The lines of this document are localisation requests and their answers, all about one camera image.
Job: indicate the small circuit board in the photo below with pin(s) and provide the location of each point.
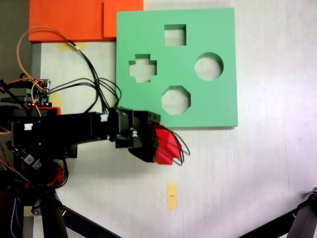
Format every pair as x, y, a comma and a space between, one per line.
38, 93

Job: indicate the beige tape strip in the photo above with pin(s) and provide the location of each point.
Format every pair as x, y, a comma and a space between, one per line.
65, 46
57, 100

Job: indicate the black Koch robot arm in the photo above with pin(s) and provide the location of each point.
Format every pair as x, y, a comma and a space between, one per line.
62, 129

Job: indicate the red cross columnar block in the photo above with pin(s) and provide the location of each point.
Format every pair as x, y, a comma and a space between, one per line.
165, 141

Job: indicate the yellow tape with label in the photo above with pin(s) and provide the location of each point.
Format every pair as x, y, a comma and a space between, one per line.
172, 196

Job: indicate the black tripod leg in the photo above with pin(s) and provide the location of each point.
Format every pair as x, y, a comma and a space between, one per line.
53, 218

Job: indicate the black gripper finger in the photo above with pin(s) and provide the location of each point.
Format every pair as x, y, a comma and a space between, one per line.
146, 148
154, 119

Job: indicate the green board with shaped holes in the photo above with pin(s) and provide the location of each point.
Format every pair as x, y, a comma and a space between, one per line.
213, 104

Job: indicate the orange flat block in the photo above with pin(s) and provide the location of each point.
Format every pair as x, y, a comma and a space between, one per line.
67, 19

